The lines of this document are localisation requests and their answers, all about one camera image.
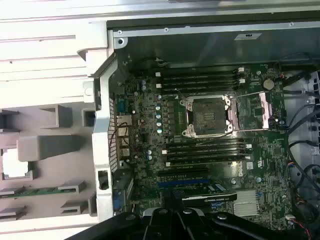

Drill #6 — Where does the green motherboard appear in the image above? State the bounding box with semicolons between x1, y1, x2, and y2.
113;58;295;230

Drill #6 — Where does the silver rear port block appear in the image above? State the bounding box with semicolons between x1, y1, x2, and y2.
114;97;133;162

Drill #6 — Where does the metal locking lever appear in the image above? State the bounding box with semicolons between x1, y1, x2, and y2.
194;130;236;147
174;87;188;100

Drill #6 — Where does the metal socket cover frame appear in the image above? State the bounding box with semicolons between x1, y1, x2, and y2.
227;90;274;132

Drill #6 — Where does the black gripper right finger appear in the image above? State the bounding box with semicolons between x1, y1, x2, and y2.
174;190;310;240

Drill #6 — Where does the white corner fixture bracket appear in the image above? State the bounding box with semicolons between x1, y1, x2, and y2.
76;21;117;79

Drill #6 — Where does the CPU socket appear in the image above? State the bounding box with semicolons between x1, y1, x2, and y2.
180;96;235;138

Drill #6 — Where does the white case label sticker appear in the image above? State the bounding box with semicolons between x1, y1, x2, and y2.
233;31;262;41

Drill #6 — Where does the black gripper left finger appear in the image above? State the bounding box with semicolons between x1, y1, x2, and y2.
64;190;175;240

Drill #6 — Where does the grey disk bay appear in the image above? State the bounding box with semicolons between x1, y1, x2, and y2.
306;68;320;148

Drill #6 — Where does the black cable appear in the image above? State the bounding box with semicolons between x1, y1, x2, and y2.
286;139;320;181

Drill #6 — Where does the blue video port connector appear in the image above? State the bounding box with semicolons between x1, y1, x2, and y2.
112;196;122;216

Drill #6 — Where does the silver finned heat sink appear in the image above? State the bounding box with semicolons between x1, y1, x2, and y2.
233;189;260;217

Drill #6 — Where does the silver coin battery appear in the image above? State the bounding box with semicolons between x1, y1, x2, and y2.
262;77;276;91

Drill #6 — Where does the thick dark cable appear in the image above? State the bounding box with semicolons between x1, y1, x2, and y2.
285;104;320;133

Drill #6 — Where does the coloured wire bundle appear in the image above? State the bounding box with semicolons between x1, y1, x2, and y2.
292;212;320;236

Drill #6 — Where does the grey parts rack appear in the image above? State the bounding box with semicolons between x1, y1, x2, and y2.
0;103;98;220

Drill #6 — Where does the black expansion slot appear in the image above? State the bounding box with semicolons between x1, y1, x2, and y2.
157;168;210;177

